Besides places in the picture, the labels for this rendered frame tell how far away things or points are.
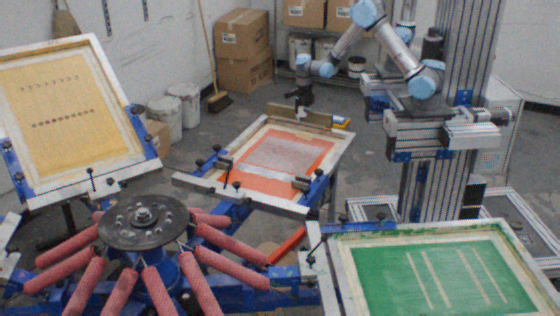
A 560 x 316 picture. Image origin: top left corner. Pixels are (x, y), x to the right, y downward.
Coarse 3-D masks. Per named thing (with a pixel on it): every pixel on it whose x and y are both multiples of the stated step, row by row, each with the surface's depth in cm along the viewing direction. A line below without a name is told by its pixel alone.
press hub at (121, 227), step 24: (120, 216) 167; (144, 216) 164; (168, 216) 168; (120, 240) 158; (144, 240) 158; (168, 240) 158; (120, 264) 192; (168, 264) 176; (144, 288) 172; (168, 288) 175; (144, 312) 172; (192, 312) 172
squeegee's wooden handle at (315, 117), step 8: (272, 104) 281; (280, 104) 281; (272, 112) 283; (280, 112) 280; (288, 112) 278; (304, 112) 274; (312, 112) 272; (320, 112) 272; (304, 120) 276; (312, 120) 274; (320, 120) 272; (328, 120) 270
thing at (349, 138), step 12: (264, 120) 300; (276, 120) 299; (252, 132) 289; (312, 132) 293; (324, 132) 289; (336, 132) 286; (348, 132) 286; (240, 144) 278; (348, 144) 275; (336, 156) 264; (216, 168) 259; (324, 168) 254
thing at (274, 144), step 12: (276, 132) 293; (288, 132) 294; (264, 144) 281; (276, 144) 281; (288, 144) 281; (252, 156) 270; (264, 156) 270; (276, 156) 270; (216, 180) 251; (228, 180) 251; (240, 180) 251; (252, 180) 251
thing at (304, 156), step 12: (300, 144) 281; (312, 144) 281; (324, 144) 281; (288, 156) 270; (300, 156) 270; (312, 156) 270; (276, 168) 260; (288, 168) 260; (300, 168) 260; (312, 168) 260; (264, 180) 251; (276, 180) 251; (264, 192) 242; (276, 192) 242; (288, 192) 242
